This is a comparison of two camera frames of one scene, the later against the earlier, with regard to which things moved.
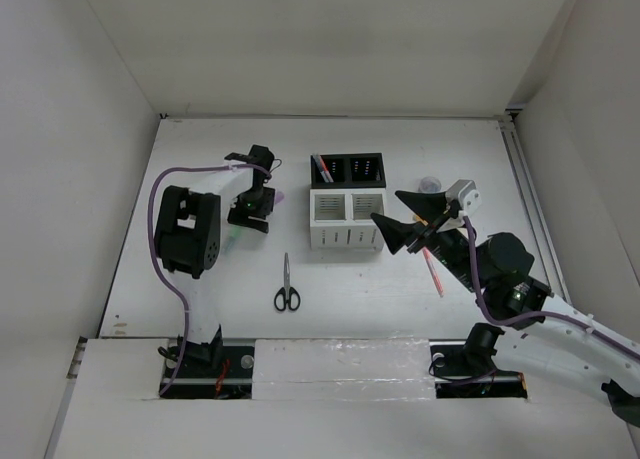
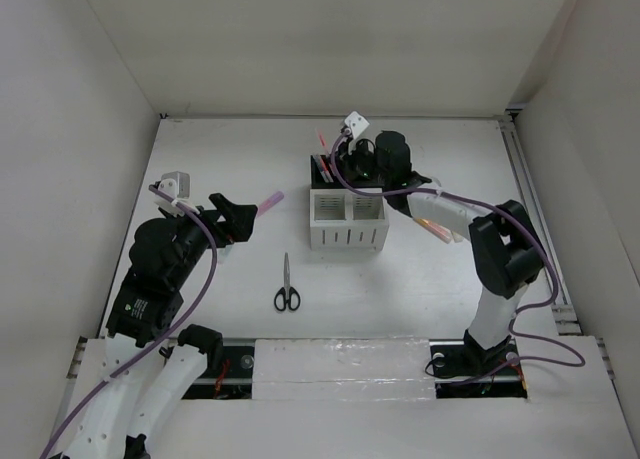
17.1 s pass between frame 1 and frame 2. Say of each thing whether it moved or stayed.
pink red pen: moved
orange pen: stayed
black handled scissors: stayed
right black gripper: moved
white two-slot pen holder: stayed
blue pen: stayed
